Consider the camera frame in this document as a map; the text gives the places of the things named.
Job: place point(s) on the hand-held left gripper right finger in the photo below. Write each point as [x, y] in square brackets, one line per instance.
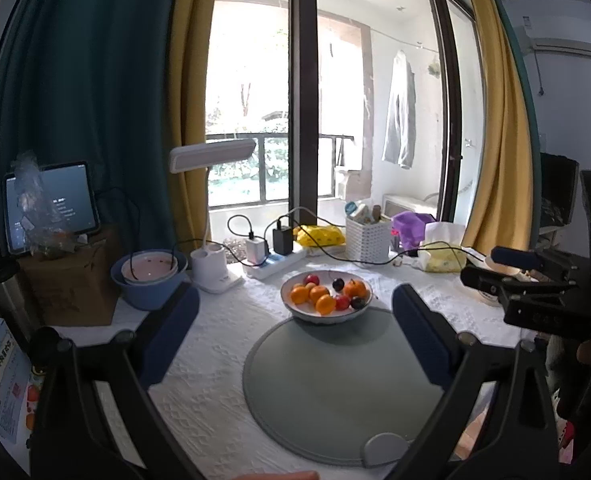
[423, 335]

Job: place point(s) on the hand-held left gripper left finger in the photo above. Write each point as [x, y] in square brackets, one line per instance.
[170, 330]

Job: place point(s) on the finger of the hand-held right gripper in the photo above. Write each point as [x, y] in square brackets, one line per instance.
[490, 280]
[515, 256]

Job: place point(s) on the dark purple plum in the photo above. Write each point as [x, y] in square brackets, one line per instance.
[338, 284]
[358, 303]

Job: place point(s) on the white shallow bowl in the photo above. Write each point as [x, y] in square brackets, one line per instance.
[325, 318]

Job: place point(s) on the small orange kumquat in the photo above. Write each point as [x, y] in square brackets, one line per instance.
[325, 305]
[299, 295]
[319, 293]

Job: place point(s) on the person's left hand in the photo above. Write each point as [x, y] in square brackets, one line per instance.
[280, 476]

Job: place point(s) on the white paper cup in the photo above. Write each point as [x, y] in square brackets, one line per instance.
[489, 297]

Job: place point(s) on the blue plastic basin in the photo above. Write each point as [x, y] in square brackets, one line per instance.
[145, 295]

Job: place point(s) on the yellow tissue pack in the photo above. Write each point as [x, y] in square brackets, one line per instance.
[443, 257]

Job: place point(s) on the light blue bowl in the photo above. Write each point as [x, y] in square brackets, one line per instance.
[179, 271]

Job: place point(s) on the pink bowl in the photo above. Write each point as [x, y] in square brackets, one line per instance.
[148, 267]

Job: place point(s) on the white desk lamp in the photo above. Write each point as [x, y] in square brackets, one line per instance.
[210, 270]

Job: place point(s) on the dark monitor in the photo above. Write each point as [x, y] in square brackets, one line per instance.
[558, 190]

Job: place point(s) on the purple cloth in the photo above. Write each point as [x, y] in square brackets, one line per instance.
[413, 227]

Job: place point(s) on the grey-green round mat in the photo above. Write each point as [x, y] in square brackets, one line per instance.
[335, 385]

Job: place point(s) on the white perforated basket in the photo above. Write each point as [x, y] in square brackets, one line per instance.
[368, 242]

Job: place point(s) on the brown cardboard box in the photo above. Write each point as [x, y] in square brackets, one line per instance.
[70, 290]

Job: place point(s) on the white balcony appliance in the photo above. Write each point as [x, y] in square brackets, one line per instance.
[405, 205]

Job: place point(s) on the grey charger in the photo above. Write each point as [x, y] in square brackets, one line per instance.
[256, 251]

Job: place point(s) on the yellow curtain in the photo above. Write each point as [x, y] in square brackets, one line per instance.
[495, 135]
[190, 85]

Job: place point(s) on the white power strip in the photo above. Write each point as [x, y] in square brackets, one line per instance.
[280, 264]

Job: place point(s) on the brown tube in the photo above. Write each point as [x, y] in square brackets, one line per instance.
[377, 212]

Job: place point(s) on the white printed carton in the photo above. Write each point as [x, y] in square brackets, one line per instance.
[361, 214]

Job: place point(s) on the yellow plastic bag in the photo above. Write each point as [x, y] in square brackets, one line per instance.
[320, 236]

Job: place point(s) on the black charger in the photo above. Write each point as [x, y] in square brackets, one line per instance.
[283, 241]

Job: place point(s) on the blue lidded bottle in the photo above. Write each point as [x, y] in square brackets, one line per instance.
[350, 208]

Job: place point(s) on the dark metal flask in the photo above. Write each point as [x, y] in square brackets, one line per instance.
[7, 305]

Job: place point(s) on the tablet with dark screen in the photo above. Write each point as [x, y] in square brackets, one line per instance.
[75, 195]

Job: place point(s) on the white balcony box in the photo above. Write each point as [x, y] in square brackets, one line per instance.
[348, 182]

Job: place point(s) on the clear plastic bag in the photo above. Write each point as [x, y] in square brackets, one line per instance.
[40, 210]

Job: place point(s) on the blue printed carton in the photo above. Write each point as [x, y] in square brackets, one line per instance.
[0, 385]

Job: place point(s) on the teal curtain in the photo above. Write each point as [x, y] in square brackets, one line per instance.
[85, 85]
[518, 70]

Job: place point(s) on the grey hanging garment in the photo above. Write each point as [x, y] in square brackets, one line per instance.
[399, 110]

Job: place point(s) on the balcony railing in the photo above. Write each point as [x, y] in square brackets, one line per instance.
[270, 170]

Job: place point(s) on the hanging plant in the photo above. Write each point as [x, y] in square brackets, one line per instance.
[434, 67]

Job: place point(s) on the white air conditioner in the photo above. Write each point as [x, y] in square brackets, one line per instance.
[563, 42]

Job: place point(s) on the dark window frame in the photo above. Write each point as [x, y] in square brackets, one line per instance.
[303, 85]

